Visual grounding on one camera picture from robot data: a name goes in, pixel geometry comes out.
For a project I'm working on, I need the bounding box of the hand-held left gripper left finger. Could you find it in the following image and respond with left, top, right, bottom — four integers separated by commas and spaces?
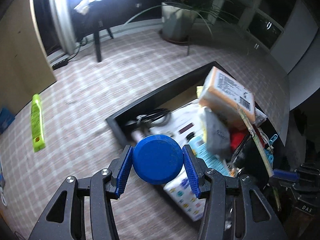
29, 145, 134, 240

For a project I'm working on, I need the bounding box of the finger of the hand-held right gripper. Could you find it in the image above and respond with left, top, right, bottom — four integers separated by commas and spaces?
272, 169, 300, 188

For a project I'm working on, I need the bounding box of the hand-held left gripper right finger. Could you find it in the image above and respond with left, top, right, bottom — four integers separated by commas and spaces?
182, 145, 288, 240

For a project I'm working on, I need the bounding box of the round blue lidded jar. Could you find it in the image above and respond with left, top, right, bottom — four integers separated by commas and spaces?
132, 134, 184, 185

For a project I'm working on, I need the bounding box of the black storage box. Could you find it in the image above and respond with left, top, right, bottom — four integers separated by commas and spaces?
105, 61, 288, 188

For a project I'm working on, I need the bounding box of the blue packet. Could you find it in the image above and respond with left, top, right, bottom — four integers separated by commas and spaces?
0, 107, 15, 134

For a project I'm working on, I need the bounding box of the white box with colourful print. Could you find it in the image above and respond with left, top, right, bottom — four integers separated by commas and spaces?
163, 170, 208, 222

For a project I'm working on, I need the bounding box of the light blue bottle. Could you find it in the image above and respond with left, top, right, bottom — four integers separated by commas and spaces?
186, 134, 207, 155

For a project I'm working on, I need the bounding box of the grey pouch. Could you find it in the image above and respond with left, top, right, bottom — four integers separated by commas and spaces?
200, 106, 232, 160

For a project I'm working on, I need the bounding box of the white booklet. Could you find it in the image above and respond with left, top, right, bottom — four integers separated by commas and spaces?
150, 100, 205, 140

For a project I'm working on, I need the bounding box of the greenish flat stick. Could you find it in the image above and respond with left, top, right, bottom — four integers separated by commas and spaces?
236, 104, 280, 210

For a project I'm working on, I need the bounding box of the red item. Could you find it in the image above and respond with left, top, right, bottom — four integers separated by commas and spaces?
230, 129, 249, 153

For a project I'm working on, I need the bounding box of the orange packet with barcode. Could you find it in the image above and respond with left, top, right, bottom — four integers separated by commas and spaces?
199, 66, 257, 130

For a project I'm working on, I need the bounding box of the pink checked rug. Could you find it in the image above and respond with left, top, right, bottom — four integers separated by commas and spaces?
0, 27, 290, 240

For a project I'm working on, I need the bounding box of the green tube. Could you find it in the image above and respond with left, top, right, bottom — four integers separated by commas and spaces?
30, 94, 46, 152

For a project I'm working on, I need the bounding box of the black power strip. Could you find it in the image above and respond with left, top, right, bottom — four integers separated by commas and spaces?
52, 57, 69, 70

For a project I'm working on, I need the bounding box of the white plant pot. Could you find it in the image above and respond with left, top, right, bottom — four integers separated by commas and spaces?
161, 2, 198, 42

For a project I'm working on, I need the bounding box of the wooden panel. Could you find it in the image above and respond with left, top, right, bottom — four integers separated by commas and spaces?
0, 0, 57, 120

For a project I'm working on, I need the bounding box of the green leafy plant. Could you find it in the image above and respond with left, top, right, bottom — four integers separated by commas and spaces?
125, 0, 240, 55

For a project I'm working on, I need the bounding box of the white standing panel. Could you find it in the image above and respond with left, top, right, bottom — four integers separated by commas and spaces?
30, 0, 77, 55

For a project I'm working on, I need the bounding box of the black coiled cable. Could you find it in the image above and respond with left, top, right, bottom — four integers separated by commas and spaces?
136, 108, 172, 127

